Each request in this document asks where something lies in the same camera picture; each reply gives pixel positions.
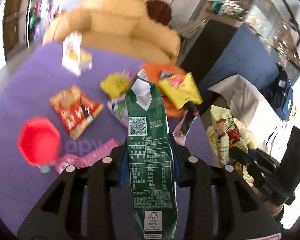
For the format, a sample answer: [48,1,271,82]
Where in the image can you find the black snack wrapper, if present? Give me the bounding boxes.
[172,101,199,146]

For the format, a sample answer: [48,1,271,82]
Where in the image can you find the glass fish tank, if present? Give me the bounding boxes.
[211,0,300,85]

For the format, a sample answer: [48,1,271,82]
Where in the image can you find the yellow leather armchair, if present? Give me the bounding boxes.
[43,0,180,63]

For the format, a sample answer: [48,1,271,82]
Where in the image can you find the toys on floor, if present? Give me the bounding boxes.
[29,0,63,42]

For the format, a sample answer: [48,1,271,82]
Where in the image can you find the white sofa cover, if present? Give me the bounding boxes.
[208,75,293,161]

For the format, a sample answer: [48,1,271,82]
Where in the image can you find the yellow trash bag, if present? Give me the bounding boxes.
[206,104,261,193]

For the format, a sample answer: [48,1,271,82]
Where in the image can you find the orange snack bag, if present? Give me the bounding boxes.
[139,62,191,118]

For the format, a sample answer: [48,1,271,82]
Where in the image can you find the white yellow toy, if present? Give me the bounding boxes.
[62,31,93,76]

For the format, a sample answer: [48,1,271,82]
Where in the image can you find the red yellow snack bag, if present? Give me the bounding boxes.
[50,85,104,141]

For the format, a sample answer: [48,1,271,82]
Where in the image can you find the red plastic cup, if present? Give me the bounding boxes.
[17,116,61,166]

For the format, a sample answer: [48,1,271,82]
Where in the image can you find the yellow pink snack packet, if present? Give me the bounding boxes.
[100,73,130,99]

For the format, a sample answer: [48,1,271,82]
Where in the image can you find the green white milk carton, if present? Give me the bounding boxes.
[126,76,178,239]

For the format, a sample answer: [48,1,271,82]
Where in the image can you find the blue cloth partition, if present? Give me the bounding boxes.
[198,24,279,91]

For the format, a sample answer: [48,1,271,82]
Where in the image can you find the yellow nabati wafer bag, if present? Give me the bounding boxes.
[158,70,203,109]

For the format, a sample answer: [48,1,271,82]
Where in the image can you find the purple tablecloth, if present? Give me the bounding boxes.
[0,43,142,233]

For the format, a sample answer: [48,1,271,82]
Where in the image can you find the navy blue backpack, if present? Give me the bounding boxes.
[261,64,294,120]

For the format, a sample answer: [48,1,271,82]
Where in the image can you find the brown draped dining chair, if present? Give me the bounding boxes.
[146,0,172,26]

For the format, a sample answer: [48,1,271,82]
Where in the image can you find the long pink wrapper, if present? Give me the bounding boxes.
[54,138,119,174]

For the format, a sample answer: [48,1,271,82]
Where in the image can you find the pink cartoon snack bag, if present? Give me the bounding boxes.
[107,95,128,128]

